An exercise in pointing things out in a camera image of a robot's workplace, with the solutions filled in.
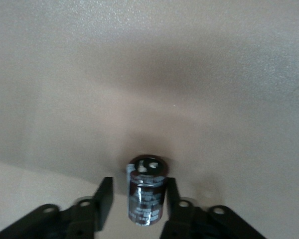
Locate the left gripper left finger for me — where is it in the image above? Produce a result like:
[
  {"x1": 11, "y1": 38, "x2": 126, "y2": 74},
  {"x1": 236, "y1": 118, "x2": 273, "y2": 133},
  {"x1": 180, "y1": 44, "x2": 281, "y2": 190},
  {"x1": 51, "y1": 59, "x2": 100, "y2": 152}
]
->
[{"x1": 0, "y1": 176, "x2": 115, "y2": 239}]

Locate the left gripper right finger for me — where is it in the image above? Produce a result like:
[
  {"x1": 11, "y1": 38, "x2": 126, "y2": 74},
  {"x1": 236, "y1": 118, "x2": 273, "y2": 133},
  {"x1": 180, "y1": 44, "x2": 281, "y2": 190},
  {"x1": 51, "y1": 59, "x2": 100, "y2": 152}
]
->
[{"x1": 161, "y1": 177, "x2": 265, "y2": 239}]

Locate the small dark electrolytic capacitor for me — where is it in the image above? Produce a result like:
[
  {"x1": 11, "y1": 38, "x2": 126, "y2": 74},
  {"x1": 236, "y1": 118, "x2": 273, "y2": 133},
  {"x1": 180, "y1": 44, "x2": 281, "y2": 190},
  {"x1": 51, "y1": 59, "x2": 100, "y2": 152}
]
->
[{"x1": 125, "y1": 154, "x2": 169, "y2": 227}]

